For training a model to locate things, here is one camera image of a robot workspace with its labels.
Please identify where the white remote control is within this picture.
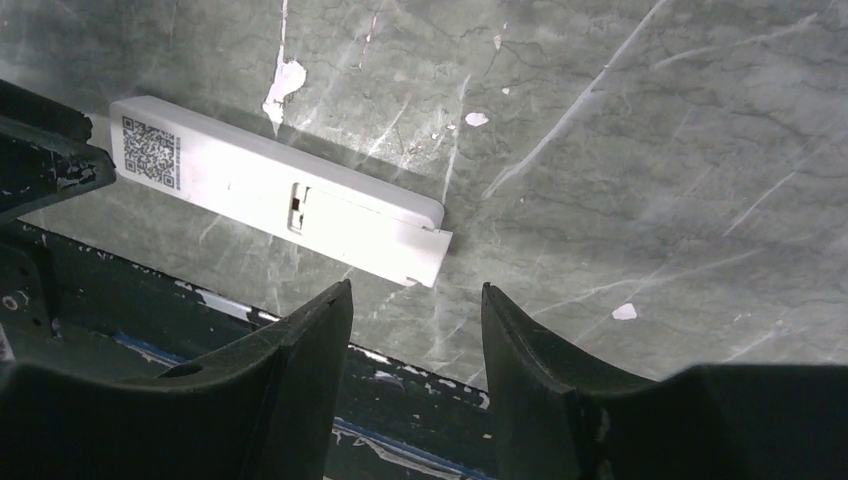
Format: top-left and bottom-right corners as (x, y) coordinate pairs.
(109, 96), (445, 245)

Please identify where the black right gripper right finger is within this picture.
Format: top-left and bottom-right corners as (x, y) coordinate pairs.
(481, 284), (847, 479)

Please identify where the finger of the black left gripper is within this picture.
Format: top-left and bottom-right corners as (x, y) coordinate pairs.
(1, 80), (116, 222)

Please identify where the white battery cover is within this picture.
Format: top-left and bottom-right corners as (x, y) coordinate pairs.
(288, 184), (452, 287)

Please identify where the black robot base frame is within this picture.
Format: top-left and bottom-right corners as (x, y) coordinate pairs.
(1, 221), (498, 479)

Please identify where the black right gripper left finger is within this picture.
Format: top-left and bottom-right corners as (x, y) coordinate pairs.
(1, 280), (353, 479)

